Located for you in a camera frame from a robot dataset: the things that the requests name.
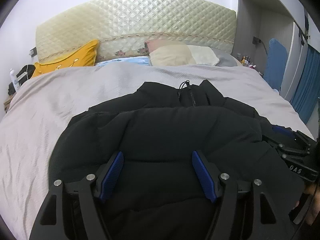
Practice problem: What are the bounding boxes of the black puffer jacket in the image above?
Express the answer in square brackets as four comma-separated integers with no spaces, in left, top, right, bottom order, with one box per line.
[48,81,304,239]

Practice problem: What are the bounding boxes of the person's right hand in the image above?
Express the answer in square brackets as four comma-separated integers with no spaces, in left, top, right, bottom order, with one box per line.
[294,184,319,225]

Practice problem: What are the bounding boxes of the grey bed cover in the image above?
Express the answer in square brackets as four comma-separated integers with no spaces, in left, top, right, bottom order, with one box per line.
[1,62,310,239]

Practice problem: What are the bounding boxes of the blue padded chair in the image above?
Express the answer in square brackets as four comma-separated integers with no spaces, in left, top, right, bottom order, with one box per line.
[263,38,288,92]

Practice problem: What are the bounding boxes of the bottles on right nightstand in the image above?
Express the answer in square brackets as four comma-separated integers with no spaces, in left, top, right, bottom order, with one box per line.
[237,53,256,69]

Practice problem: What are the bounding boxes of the light blue bed sheet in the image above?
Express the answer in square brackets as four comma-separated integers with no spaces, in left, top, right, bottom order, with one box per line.
[95,56,151,67]

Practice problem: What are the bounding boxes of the wooden bedside table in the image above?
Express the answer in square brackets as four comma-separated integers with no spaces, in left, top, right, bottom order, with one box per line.
[3,94,16,113]

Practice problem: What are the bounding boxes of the yellow pillow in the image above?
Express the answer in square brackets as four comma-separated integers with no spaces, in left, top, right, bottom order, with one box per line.
[31,40,99,78]

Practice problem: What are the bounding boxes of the white spray bottle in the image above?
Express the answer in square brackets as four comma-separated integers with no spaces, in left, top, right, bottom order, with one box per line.
[10,69,20,92]

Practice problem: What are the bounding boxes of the beige and grey pillow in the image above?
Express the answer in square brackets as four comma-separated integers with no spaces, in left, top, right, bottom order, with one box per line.
[145,40,241,67]

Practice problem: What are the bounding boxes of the black bag on nightstand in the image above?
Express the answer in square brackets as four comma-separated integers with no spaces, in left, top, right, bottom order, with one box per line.
[8,64,35,95]

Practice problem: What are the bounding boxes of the cream quilted headboard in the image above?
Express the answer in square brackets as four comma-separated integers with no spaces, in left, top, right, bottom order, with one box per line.
[35,0,236,63]

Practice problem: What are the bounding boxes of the wall power socket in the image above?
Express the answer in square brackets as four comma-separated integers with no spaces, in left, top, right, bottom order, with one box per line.
[29,47,37,57]

